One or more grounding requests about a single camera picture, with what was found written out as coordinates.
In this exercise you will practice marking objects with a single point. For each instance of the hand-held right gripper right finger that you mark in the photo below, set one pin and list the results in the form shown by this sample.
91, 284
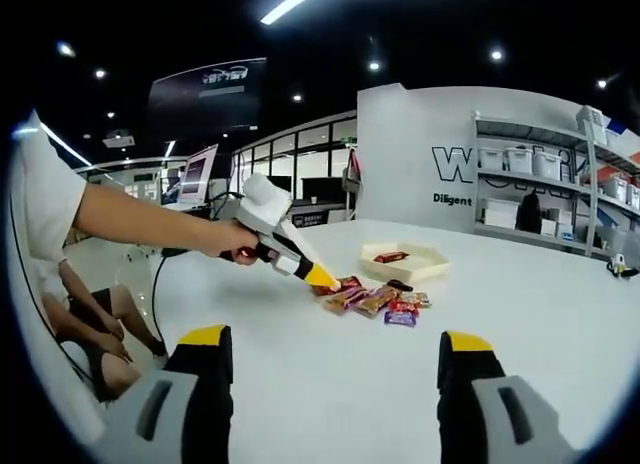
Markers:
465, 384

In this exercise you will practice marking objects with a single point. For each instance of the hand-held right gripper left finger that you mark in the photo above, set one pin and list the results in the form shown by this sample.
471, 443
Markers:
205, 384

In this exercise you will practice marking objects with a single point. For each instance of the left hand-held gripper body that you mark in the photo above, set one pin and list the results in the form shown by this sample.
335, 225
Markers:
265, 204

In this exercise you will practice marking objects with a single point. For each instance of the red gold food packet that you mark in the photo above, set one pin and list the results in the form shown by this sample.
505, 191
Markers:
351, 282

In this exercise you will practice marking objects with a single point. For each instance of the long red food packet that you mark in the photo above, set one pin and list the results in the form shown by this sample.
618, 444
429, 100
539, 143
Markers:
390, 257

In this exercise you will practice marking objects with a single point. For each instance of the cream food container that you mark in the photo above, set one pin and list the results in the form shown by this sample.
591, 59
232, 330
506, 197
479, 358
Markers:
400, 277

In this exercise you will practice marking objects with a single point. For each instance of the purple food packet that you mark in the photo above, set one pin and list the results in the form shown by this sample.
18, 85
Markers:
400, 317

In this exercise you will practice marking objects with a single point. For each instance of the small red food packet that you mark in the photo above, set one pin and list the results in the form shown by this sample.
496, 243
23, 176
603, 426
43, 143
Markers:
412, 300

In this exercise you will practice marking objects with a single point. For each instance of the person's left hand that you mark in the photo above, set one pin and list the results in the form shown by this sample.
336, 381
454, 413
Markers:
235, 241

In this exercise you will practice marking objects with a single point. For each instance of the black counter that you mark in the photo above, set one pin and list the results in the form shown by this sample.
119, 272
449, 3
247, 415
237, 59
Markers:
320, 216

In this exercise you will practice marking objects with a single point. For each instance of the lit computer screen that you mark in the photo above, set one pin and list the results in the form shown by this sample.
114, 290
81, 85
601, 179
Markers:
197, 174

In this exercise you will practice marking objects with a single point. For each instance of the small black packet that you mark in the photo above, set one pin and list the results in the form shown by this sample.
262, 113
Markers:
400, 285

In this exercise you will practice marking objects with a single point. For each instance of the pink hanging bag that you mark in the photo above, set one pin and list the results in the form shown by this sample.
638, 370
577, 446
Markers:
354, 176

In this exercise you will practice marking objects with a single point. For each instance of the black hanging sign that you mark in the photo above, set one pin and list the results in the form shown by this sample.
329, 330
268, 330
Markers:
210, 99

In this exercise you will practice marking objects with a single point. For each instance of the ceiling projector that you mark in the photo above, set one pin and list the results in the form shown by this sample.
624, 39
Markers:
119, 140

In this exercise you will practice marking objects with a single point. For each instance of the large white box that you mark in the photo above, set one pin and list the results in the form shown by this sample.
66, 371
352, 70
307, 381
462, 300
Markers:
500, 214

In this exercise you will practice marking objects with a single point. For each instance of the black bag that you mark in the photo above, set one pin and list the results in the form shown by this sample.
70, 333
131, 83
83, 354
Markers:
529, 214

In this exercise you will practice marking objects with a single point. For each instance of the spare hand-held gripper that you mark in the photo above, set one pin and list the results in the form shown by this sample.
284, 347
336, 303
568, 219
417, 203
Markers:
620, 269

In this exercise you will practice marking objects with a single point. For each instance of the long ceiling light strip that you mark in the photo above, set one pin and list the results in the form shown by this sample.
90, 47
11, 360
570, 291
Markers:
295, 4

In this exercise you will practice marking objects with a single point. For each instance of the short ceiling light strip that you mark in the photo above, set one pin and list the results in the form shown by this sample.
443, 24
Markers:
65, 144

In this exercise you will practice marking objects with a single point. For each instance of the grey metal shelf rack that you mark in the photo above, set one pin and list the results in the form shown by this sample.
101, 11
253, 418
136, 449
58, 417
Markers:
525, 175

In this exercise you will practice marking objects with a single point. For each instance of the person in white shirt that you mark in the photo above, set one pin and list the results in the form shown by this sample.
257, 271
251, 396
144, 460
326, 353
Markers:
45, 194

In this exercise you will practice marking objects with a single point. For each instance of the rows of white storage boxes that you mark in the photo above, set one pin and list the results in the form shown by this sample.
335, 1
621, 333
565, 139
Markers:
517, 160

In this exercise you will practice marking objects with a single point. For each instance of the ceiling spotlights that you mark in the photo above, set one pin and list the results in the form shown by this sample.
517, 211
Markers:
496, 55

